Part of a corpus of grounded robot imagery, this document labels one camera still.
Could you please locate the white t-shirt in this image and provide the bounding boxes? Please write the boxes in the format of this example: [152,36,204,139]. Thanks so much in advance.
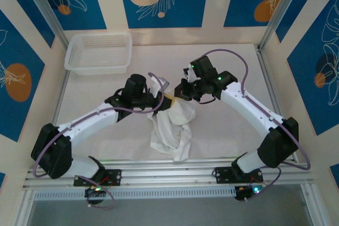
[149,95,198,162]

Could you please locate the white plastic perforated basket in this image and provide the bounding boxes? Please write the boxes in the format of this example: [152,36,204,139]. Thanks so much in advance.
[64,32,133,76]

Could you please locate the left controller board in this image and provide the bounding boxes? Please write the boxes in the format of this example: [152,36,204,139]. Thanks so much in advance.
[84,185,107,205]

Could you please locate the controller board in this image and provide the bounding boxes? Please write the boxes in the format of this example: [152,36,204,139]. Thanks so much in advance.
[234,185,265,202]
[84,185,107,205]

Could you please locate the right controller board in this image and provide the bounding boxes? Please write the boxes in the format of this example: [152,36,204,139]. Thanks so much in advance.
[234,185,265,202]

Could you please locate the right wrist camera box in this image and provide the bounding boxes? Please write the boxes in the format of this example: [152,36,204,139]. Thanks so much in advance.
[183,63,199,83]

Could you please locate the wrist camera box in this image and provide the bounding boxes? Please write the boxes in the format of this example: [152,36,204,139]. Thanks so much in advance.
[149,76,170,97]
[183,63,199,83]

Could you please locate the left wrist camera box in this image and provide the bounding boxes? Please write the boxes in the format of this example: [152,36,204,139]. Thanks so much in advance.
[149,76,170,97]

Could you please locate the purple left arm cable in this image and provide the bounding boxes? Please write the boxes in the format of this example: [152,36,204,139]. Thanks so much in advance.
[33,71,166,210]

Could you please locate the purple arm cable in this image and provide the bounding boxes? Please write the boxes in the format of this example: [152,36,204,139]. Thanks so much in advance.
[33,71,166,210]
[202,48,311,201]

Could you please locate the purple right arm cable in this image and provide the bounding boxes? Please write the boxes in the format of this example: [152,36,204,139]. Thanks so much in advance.
[202,48,311,201]

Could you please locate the aluminium side rail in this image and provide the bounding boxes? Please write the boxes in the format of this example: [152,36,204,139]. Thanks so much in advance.
[255,45,299,162]

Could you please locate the aluminium front rail frame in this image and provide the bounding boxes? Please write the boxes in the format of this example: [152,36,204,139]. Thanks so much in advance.
[22,158,313,192]

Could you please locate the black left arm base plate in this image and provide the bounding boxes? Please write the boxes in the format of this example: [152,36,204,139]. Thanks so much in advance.
[73,169,122,187]

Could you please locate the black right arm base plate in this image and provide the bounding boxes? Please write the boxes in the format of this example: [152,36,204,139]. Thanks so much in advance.
[213,166,264,184]

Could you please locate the slotted grey cable duct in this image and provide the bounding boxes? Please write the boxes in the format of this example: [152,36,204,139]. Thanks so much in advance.
[33,186,236,201]

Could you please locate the aluminium corner post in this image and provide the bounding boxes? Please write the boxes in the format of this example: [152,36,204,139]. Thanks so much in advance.
[258,0,302,51]
[20,0,69,50]

